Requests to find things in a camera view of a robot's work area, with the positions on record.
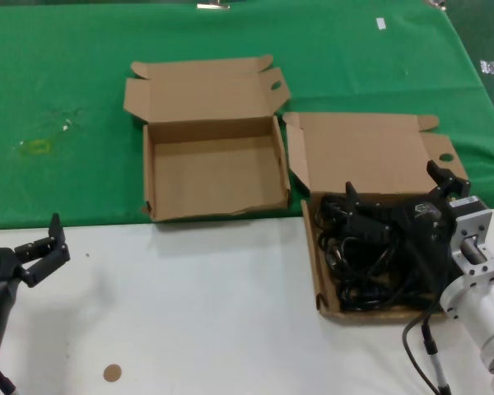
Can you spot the open brown cardboard box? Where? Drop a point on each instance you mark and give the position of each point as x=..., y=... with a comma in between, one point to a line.
x=362, y=152
x=214, y=177

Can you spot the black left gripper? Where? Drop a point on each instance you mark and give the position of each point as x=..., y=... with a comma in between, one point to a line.
x=0, y=265

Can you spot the small white scrap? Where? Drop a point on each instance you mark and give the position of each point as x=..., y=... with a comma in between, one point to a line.
x=66, y=126

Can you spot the white tape strip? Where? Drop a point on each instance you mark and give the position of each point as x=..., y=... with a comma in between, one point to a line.
x=380, y=23

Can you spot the round brown cardboard disc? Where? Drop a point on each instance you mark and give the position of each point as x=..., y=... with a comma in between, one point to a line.
x=112, y=373

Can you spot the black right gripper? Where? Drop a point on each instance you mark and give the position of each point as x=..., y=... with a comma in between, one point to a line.
x=426, y=222

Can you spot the green table cloth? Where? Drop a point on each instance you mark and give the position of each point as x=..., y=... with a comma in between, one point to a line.
x=66, y=61

